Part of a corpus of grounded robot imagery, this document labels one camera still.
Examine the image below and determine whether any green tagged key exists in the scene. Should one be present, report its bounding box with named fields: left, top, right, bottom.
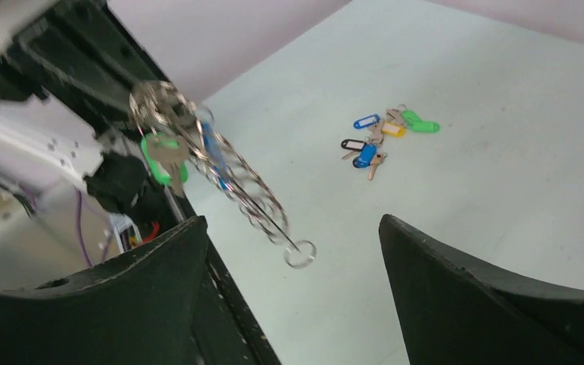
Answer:
left=141, top=133, right=189, bottom=198

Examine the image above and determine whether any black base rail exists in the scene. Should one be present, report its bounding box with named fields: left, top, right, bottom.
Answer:
left=181, top=196, right=283, bottom=365

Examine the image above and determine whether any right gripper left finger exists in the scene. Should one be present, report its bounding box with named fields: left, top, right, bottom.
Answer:
left=0, top=217, right=208, bottom=365

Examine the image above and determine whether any blue tagged key on disc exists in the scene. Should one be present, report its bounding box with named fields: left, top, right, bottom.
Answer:
left=198, top=121, right=230, bottom=193

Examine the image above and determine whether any blue outlined key tag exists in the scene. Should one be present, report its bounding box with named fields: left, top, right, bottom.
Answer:
left=353, top=113, right=381, bottom=129

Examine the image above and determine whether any metal key ring disc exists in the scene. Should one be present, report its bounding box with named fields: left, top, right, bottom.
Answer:
left=129, top=81, right=317, bottom=269

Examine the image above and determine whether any yellow key tag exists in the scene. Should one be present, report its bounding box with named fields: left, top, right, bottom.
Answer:
left=381, top=122, right=406, bottom=137

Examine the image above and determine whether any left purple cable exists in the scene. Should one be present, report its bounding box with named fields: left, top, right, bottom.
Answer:
left=73, top=189, right=94, bottom=269

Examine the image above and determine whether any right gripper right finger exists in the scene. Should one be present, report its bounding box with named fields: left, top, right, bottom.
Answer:
left=379, top=214, right=584, bottom=364

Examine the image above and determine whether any black outlined key tag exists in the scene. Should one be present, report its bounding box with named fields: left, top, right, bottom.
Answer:
left=341, top=138, right=367, bottom=152

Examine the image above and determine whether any solid blue key tag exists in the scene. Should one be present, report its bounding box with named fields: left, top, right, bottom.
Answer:
left=352, top=144, right=378, bottom=169

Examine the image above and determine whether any green key tag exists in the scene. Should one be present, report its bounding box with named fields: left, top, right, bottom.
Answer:
left=400, top=109, right=440, bottom=133

